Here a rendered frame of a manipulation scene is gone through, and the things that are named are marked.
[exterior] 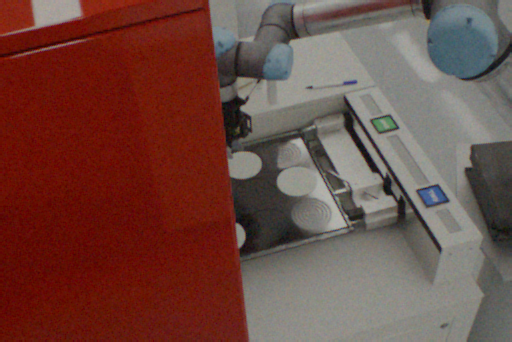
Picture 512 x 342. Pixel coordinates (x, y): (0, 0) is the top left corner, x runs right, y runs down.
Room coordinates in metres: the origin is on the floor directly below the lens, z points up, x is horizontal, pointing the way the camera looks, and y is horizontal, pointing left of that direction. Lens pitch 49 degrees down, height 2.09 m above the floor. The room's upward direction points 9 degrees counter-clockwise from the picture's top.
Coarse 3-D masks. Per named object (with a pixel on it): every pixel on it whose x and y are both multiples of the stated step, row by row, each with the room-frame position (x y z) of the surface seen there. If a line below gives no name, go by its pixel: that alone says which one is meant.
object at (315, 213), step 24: (264, 144) 1.27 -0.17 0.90; (288, 144) 1.25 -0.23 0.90; (264, 168) 1.18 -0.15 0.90; (288, 168) 1.17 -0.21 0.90; (312, 168) 1.15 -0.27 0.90; (240, 192) 1.11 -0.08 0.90; (264, 192) 1.10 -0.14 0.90; (312, 192) 1.07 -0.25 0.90; (240, 216) 1.03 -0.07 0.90; (264, 216) 1.02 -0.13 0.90; (288, 216) 1.01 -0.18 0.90; (312, 216) 1.00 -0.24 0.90; (336, 216) 0.98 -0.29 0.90; (264, 240) 0.95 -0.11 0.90; (288, 240) 0.94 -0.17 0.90
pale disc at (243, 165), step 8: (240, 152) 1.25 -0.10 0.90; (248, 152) 1.25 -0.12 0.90; (232, 160) 1.23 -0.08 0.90; (240, 160) 1.22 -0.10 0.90; (248, 160) 1.22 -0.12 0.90; (256, 160) 1.21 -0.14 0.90; (232, 168) 1.20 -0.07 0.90; (240, 168) 1.19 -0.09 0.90; (248, 168) 1.19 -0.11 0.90; (256, 168) 1.18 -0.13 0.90; (232, 176) 1.17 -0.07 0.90; (240, 176) 1.16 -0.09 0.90; (248, 176) 1.16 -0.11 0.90
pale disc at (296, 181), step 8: (296, 168) 1.16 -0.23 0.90; (304, 168) 1.16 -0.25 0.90; (280, 176) 1.14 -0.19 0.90; (288, 176) 1.14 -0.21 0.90; (296, 176) 1.13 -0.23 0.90; (304, 176) 1.13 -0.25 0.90; (312, 176) 1.12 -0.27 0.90; (280, 184) 1.11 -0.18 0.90; (288, 184) 1.11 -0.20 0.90; (296, 184) 1.11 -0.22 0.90; (304, 184) 1.10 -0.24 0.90; (312, 184) 1.10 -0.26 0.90; (288, 192) 1.08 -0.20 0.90; (296, 192) 1.08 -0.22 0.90; (304, 192) 1.08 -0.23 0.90
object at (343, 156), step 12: (336, 132) 1.29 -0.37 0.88; (324, 144) 1.25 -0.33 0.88; (336, 144) 1.24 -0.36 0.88; (348, 144) 1.24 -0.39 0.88; (336, 156) 1.20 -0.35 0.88; (348, 156) 1.19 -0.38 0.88; (360, 156) 1.19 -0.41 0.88; (336, 168) 1.16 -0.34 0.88; (348, 168) 1.15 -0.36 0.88; (360, 168) 1.14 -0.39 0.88; (348, 180) 1.11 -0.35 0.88; (348, 192) 1.07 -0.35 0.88; (372, 192) 1.06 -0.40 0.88; (384, 216) 0.98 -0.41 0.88; (396, 216) 0.97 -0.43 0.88; (372, 228) 0.97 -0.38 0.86
